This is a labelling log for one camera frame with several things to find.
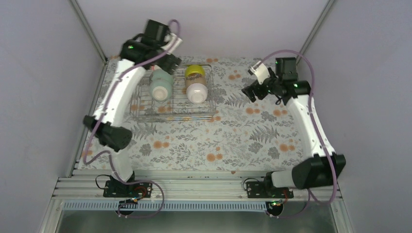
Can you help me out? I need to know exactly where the brown speckled bowl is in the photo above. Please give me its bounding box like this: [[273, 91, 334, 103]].
[[185, 73, 207, 88]]

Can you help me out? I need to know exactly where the wire dish rack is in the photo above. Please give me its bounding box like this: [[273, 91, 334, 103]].
[[129, 64, 216, 122]]

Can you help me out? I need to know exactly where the yellow green bowl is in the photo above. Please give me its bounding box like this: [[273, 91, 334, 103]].
[[185, 65, 205, 77]]

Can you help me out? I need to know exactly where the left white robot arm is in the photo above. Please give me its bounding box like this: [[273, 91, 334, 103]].
[[83, 19, 182, 197]]

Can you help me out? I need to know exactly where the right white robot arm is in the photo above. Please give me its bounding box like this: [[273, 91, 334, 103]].
[[242, 57, 346, 198]]

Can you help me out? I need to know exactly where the lower pale green bowl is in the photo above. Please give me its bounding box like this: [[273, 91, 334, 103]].
[[149, 79, 173, 102]]

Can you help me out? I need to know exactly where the floral tablecloth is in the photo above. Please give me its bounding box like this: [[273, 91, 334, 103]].
[[123, 56, 305, 171]]

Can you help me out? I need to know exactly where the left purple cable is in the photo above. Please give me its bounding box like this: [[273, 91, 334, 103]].
[[82, 19, 183, 181]]

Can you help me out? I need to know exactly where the purple cable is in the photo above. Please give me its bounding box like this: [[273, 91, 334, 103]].
[[82, 19, 183, 181], [254, 49, 339, 206]]

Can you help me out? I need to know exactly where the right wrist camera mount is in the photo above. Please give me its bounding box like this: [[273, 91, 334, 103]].
[[248, 61, 271, 85]]

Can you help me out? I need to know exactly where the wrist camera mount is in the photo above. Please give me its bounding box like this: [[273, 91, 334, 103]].
[[161, 33, 183, 54], [248, 61, 271, 85]]

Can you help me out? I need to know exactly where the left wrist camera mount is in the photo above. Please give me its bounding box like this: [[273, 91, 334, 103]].
[[161, 33, 183, 54]]

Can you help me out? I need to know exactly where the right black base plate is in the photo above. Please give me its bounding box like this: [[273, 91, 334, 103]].
[[244, 180, 294, 199]]

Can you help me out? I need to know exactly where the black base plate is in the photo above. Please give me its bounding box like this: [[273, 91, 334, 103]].
[[103, 177, 153, 199], [244, 180, 294, 199]]

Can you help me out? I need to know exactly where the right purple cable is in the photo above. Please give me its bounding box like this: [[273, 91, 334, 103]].
[[254, 49, 339, 206]]

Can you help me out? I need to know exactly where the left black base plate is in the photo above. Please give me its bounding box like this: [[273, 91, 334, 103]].
[[103, 177, 153, 199]]

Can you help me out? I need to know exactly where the aluminium rail frame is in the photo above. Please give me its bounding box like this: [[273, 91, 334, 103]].
[[51, 168, 343, 201]]

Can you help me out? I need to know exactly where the grey slotted cable duct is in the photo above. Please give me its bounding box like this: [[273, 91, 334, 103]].
[[63, 201, 274, 212]]

